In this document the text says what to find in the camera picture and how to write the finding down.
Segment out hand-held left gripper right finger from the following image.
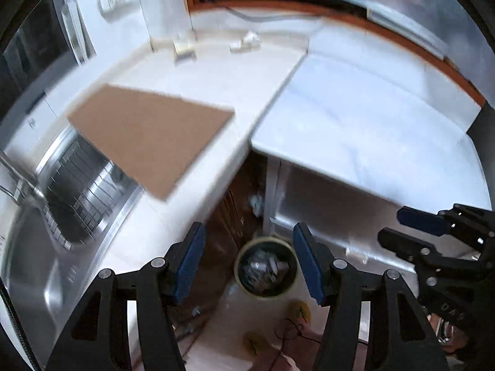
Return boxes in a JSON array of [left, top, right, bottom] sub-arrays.
[[293, 222, 451, 371]]

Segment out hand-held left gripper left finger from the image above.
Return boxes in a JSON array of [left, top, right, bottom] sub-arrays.
[[45, 222, 206, 371]]

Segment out yellow embroidered slipper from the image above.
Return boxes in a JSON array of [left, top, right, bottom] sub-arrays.
[[287, 299, 312, 323], [243, 330, 267, 354]]

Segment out white wall rack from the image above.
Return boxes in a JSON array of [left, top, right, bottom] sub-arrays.
[[60, 0, 88, 64]]

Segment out white frosted glass cabinet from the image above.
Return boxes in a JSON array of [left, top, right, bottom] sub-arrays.
[[263, 155, 426, 279]]

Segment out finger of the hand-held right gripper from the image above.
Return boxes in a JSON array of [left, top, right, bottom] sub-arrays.
[[377, 227, 484, 279], [397, 203, 495, 240]]

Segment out crumpled white paper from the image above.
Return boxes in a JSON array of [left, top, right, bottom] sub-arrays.
[[229, 31, 261, 53]]

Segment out stainless steel faucet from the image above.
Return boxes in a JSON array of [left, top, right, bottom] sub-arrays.
[[0, 151, 47, 202]]

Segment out wire dish rack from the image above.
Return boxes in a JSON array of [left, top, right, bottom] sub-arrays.
[[41, 139, 132, 248]]

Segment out black cable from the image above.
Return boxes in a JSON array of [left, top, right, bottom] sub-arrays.
[[217, 2, 321, 22]]

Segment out thin black cord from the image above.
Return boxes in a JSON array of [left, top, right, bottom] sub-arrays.
[[271, 317, 329, 371]]

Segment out stainless steel sink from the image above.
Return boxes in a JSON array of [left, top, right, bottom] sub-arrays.
[[0, 124, 144, 371]]

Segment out brown cardboard sheet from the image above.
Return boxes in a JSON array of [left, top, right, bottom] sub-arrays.
[[66, 84, 236, 202]]

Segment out round beige trash bin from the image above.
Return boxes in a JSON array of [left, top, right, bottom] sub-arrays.
[[234, 237, 298, 298]]

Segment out person's right leg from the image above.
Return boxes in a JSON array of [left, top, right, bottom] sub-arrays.
[[280, 330, 323, 371]]

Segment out brown wooden cabinet door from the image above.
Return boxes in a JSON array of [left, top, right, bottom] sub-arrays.
[[170, 151, 271, 341]]

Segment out orange wooden frame trim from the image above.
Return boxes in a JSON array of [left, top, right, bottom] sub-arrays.
[[183, 0, 486, 109]]

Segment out dark window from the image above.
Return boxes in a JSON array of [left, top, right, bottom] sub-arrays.
[[0, 0, 95, 97]]

